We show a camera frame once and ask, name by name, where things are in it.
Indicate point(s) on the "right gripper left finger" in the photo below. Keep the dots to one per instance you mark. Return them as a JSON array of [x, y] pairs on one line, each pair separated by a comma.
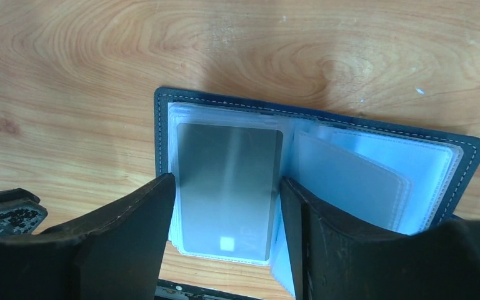
[[113, 252]]

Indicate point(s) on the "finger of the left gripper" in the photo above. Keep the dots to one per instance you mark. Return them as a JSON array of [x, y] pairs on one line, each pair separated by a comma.
[[20, 212]]

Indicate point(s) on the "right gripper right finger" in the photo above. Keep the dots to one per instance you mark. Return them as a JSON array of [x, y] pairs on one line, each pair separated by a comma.
[[335, 255]]

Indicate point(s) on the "blue leather card holder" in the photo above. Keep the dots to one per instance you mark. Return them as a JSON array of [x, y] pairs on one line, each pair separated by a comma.
[[401, 178]]

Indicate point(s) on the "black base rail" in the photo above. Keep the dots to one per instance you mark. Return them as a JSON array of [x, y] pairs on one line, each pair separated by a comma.
[[172, 290]]

